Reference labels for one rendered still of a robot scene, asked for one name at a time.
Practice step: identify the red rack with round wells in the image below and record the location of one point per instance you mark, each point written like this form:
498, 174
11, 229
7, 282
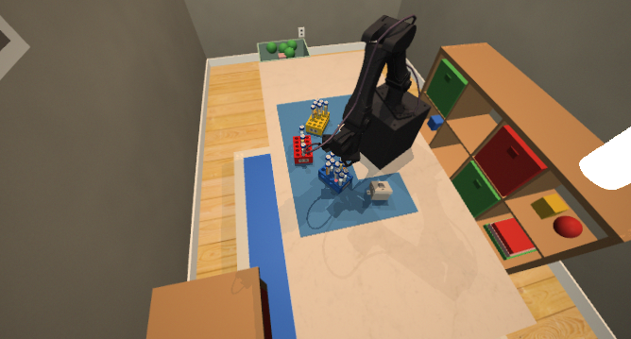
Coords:
297, 150

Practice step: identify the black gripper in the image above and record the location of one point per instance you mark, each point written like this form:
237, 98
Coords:
353, 158

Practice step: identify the blue tube rack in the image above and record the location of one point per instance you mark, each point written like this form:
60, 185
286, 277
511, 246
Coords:
329, 179

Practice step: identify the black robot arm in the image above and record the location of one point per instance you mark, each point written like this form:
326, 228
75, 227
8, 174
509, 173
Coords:
398, 77

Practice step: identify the light blue mat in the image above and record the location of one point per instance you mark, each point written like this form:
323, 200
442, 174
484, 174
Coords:
319, 207

